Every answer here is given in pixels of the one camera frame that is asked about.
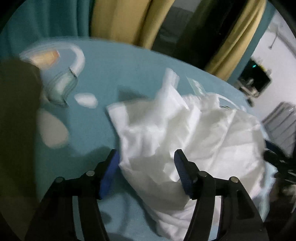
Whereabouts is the white hooded jacket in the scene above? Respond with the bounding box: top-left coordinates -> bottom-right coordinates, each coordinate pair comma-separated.
107,69 -> 265,240

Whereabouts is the right hand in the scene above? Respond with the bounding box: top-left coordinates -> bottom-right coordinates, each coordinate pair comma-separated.
269,183 -> 295,204

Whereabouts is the black monitor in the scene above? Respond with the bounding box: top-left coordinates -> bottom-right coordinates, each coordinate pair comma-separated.
238,59 -> 271,96

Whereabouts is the yellow curtain right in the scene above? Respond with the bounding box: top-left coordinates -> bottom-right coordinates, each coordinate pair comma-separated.
205,0 -> 266,81

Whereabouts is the yellow curtain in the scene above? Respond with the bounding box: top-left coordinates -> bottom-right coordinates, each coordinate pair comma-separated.
205,0 -> 266,81
90,0 -> 174,49

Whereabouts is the teal printed bed sheet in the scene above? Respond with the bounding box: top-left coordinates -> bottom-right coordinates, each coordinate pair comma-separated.
31,38 -> 253,240

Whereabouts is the teal curtain right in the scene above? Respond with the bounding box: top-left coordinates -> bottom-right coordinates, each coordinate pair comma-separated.
227,1 -> 275,85

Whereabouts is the teal curtain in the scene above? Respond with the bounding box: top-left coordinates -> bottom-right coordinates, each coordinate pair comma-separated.
1,1 -> 94,60
227,1 -> 275,85

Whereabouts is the teal curtain left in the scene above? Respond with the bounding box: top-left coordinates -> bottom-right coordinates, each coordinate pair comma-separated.
1,1 -> 94,60

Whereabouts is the yellow curtain left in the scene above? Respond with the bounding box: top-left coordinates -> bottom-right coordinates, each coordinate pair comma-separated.
90,0 -> 174,49

